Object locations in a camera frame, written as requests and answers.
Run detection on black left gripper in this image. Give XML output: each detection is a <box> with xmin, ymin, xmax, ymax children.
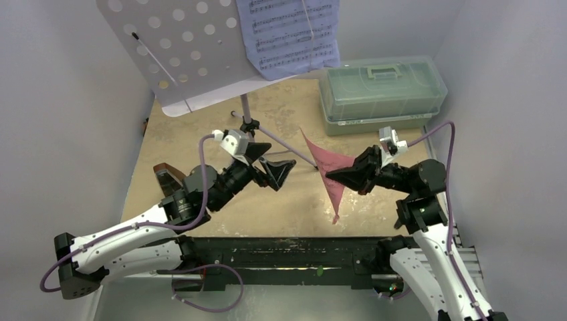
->
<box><xmin>211</xmin><ymin>142</ymin><xmax>295</xmax><ymax>211</ymax></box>

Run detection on pink paper folder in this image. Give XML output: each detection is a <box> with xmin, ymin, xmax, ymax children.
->
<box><xmin>300</xmin><ymin>128</ymin><xmax>358</xmax><ymax>225</ymax></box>

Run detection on white sheet music pages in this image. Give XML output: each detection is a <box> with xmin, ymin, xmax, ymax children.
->
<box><xmin>236</xmin><ymin>0</ymin><xmax>340</xmax><ymax>81</ymax></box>

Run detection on lilac perforated music stand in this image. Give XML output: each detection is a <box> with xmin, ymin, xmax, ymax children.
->
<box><xmin>96</xmin><ymin>0</ymin><xmax>341</xmax><ymax>169</ymax></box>

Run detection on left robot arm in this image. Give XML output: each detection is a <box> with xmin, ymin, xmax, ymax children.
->
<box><xmin>51</xmin><ymin>136</ymin><xmax>296</xmax><ymax>300</ymax></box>

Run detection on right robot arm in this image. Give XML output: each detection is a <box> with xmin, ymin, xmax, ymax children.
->
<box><xmin>325</xmin><ymin>144</ymin><xmax>507</xmax><ymax>320</ymax></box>

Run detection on translucent green storage box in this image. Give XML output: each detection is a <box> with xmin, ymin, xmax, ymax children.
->
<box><xmin>319</xmin><ymin>56</ymin><xmax>448</xmax><ymax>136</ymax></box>

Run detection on brown wooden metronome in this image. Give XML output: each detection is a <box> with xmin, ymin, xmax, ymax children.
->
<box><xmin>153</xmin><ymin>163</ymin><xmax>186</xmax><ymax>197</ymax></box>

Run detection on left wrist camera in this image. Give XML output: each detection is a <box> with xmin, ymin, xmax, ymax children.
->
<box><xmin>211</xmin><ymin>129</ymin><xmax>251</xmax><ymax>165</ymax></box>

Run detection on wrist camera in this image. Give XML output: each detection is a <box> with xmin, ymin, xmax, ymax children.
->
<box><xmin>211</xmin><ymin>129</ymin><xmax>251</xmax><ymax>165</ymax></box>
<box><xmin>378</xmin><ymin>126</ymin><xmax>408</xmax><ymax>167</ymax></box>

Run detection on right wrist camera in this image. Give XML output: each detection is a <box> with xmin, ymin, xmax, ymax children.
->
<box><xmin>378</xmin><ymin>126</ymin><xmax>408</xmax><ymax>167</ymax></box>

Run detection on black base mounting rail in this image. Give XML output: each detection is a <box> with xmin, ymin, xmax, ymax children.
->
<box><xmin>157</xmin><ymin>235</ymin><xmax>418</xmax><ymax>291</ymax></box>

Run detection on aluminium frame rails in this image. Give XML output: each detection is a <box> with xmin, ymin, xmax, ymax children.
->
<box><xmin>82</xmin><ymin>126</ymin><xmax>495</xmax><ymax>321</ymax></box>

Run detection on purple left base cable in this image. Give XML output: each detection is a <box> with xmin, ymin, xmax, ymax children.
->
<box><xmin>171</xmin><ymin>263</ymin><xmax>245</xmax><ymax>313</ymax></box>

